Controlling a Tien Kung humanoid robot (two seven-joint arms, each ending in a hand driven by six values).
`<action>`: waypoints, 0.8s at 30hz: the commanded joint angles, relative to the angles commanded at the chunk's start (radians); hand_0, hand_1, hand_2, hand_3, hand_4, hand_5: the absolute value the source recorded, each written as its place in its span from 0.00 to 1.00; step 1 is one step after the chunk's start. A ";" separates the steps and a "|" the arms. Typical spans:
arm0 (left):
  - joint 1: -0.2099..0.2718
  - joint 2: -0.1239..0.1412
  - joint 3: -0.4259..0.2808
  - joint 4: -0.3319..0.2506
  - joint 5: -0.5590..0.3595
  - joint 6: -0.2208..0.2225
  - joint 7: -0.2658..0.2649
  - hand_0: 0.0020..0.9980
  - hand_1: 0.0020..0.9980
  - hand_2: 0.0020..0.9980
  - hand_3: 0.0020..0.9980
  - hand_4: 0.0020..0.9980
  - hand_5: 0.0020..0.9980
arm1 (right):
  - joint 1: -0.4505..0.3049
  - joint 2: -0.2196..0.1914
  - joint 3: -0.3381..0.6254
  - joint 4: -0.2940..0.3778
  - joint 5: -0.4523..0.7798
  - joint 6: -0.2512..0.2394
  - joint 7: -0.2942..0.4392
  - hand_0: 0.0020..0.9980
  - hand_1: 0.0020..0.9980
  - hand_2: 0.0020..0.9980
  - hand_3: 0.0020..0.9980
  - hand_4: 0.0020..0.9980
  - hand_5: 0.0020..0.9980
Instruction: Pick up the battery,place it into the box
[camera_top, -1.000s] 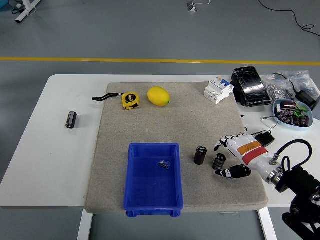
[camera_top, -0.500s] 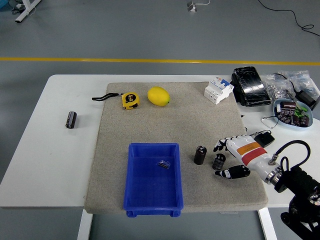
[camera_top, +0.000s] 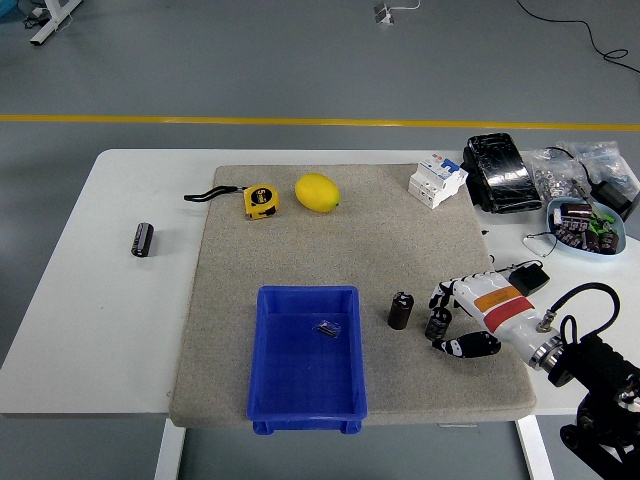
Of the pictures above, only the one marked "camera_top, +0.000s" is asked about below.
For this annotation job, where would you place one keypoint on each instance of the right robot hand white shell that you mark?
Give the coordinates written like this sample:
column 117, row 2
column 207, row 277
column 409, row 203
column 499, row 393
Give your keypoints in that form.
column 500, row 305

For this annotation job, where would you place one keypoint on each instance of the black cylindrical battery white print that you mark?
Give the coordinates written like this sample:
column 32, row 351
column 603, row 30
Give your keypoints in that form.
column 400, row 312
column 142, row 240
column 437, row 324

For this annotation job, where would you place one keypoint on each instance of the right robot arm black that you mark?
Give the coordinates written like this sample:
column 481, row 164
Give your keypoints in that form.
column 600, row 357

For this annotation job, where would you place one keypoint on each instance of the blue plastic box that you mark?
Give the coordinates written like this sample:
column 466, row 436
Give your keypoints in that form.
column 307, row 380

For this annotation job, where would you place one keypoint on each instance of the small black power adapter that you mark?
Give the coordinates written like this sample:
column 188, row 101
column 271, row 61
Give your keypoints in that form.
column 532, row 280

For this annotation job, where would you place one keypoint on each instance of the light blue bowl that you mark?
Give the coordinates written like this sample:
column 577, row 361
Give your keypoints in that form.
column 562, row 245

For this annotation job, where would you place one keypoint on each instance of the small brown capacitor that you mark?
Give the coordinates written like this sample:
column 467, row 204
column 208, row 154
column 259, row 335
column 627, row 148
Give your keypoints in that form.
column 592, row 241
column 610, row 242
column 570, row 233

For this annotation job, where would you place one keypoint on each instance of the large brown capacitor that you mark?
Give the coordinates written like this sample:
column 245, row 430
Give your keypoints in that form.
column 576, row 210

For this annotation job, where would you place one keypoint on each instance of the green connector pieces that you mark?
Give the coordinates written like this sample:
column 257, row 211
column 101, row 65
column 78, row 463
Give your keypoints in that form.
column 600, row 223

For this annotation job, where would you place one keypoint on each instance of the black device in clear wrap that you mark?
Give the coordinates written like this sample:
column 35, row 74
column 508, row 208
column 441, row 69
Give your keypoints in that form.
column 502, row 175

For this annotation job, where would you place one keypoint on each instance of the clear bag of metal nuts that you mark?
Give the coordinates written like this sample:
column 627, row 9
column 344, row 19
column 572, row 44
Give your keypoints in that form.
column 550, row 180

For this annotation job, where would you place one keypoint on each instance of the white circuit breaker blue lever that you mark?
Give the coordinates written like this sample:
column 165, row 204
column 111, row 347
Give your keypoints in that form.
column 436, row 182

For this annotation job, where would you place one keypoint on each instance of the white table leg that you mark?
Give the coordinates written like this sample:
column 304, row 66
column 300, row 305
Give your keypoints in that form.
column 170, row 450
column 537, row 450

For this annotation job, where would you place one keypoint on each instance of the large black power adapter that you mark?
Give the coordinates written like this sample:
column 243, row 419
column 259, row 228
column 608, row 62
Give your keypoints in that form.
column 612, row 197

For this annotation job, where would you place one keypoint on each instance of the grey-brown mat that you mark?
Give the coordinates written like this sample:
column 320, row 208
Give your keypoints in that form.
column 350, row 240

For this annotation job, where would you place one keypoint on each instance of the small clear bag with part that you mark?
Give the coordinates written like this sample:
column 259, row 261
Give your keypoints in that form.
column 327, row 329

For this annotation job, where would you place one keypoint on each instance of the clear bag of small parts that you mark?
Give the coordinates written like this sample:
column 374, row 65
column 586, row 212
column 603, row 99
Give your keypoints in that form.
column 607, row 160

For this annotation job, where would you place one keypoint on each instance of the yellow lemon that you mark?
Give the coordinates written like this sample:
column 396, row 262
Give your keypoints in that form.
column 317, row 192

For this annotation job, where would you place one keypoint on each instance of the white desk frame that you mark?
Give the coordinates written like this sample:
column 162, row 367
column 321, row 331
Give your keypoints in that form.
column 50, row 22

